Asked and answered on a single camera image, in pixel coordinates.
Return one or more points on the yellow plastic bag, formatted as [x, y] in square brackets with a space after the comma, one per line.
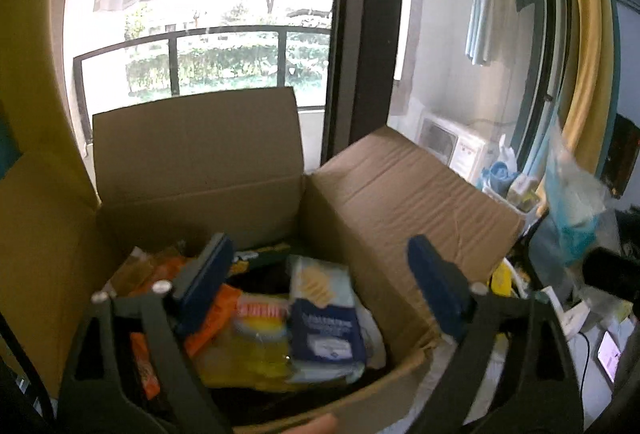
[502, 281]

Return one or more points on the yellow chip bag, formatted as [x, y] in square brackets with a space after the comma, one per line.
[250, 349]

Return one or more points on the yellow curtain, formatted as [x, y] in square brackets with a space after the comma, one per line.
[35, 63]
[590, 38]

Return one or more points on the orange brown snack packet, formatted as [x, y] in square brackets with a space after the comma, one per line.
[155, 269]

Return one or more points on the white outdoor air conditioner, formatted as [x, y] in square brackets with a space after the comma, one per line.
[450, 143]

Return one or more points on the white power strip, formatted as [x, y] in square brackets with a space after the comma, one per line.
[570, 316]

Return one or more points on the cardboard box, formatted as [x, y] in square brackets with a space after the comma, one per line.
[400, 214]

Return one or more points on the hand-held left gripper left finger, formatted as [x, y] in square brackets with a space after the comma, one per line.
[205, 284]

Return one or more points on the black balcony railing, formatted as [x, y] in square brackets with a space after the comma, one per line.
[225, 31]

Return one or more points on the white plastic bag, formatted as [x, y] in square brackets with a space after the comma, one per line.
[507, 153]

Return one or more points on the blue white cracker packet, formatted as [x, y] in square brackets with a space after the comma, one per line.
[325, 329]

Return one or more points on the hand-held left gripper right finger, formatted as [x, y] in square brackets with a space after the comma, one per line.
[435, 284]

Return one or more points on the white plastic basket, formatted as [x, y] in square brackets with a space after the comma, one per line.
[520, 194]

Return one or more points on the black window frame post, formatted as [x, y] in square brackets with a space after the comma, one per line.
[360, 38]

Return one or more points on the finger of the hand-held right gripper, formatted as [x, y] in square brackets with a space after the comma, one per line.
[610, 269]

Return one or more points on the smartphone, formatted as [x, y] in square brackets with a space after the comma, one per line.
[610, 356]

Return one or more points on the hanging light blue towel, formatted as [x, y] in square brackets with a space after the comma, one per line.
[480, 23]

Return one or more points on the clear blue snack packet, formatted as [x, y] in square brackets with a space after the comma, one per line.
[570, 209]

